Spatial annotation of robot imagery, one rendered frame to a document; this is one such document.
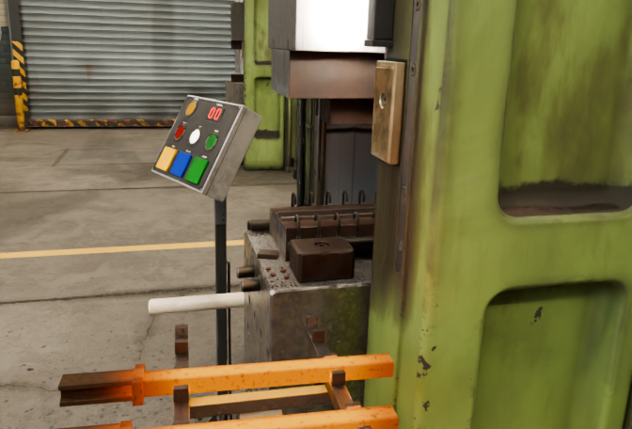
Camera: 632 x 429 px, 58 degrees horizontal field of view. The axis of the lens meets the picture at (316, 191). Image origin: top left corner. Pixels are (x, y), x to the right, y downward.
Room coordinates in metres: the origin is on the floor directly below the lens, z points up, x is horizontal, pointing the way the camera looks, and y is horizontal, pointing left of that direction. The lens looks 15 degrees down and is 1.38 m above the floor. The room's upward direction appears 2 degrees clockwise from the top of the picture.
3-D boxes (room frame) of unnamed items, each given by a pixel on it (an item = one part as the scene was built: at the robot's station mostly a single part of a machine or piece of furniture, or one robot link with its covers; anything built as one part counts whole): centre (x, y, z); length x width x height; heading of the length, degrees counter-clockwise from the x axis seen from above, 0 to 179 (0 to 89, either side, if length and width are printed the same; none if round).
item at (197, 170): (1.64, 0.35, 1.01); 0.07 x 0.05 x 0.07; 40
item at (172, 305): (1.58, 0.26, 0.62); 0.44 x 0.05 x 0.05; 105
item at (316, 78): (1.33, -0.11, 1.32); 0.42 x 0.20 x 0.10; 105
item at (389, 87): (1.00, -0.12, 1.27); 0.09 x 0.02 x 0.17; 15
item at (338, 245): (1.12, -0.02, 0.95); 0.12 x 0.08 x 0.06; 105
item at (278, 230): (1.33, -0.11, 0.96); 0.42 x 0.20 x 0.09; 105
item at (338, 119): (1.31, -0.16, 1.24); 0.30 x 0.07 x 0.06; 105
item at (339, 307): (1.28, -0.14, 0.69); 0.56 x 0.38 x 0.45; 105
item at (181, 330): (0.81, 0.10, 0.94); 0.23 x 0.06 x 0.02; 103
